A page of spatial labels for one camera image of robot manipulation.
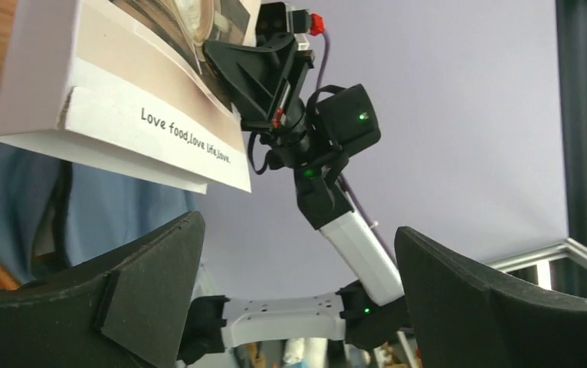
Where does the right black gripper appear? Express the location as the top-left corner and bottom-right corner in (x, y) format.
(203, 33), (381, 176)

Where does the white paper booklet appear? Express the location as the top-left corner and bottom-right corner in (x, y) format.
(0, 1), (251, 193)

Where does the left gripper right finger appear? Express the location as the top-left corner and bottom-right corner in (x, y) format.
(395, 226), (587, 367)

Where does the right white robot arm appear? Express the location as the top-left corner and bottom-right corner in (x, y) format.
(196, 24), (415, 300)

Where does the aluminium rail frame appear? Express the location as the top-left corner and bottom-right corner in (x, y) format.
(487, 238), (587, 272)

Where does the blue grey backpack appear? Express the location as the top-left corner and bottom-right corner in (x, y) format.
(0, 143), (195, 283)

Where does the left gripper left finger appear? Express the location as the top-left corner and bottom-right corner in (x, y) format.
(0, 212), (205, 367)

